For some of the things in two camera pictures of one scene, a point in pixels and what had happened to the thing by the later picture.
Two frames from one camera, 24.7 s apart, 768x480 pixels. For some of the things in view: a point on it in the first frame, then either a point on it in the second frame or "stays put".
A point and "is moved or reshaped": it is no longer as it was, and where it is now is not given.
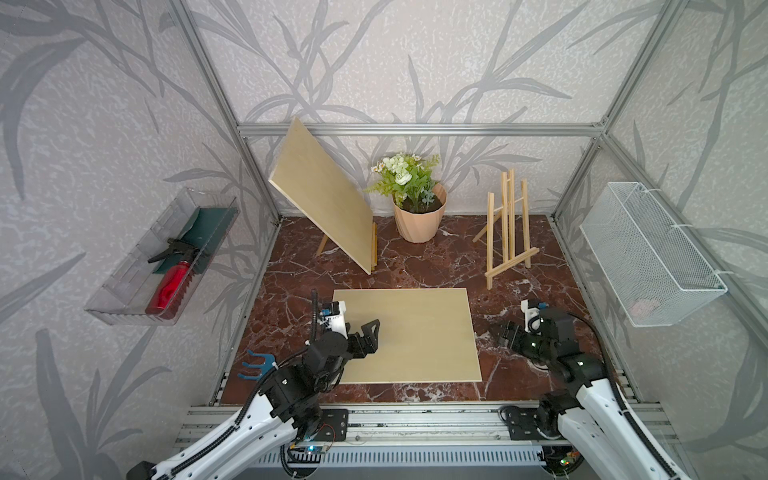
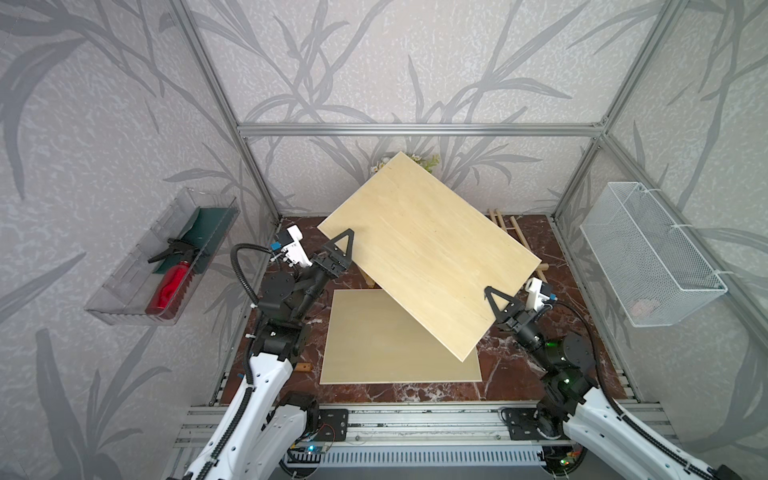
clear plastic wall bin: [156, 283] stays put
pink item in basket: [640, 308] stays put
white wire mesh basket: [656, 273] stays put
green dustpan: [204, 234] stays put
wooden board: [310, 181] -> [432, 251]
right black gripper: [514, 329] -> [514, 322]
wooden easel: [507, 229] is moved or reshaped
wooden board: [426, 336] stays put
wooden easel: [374, 246] -> [369, 281]
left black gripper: [370, 346] -> [330, 265]
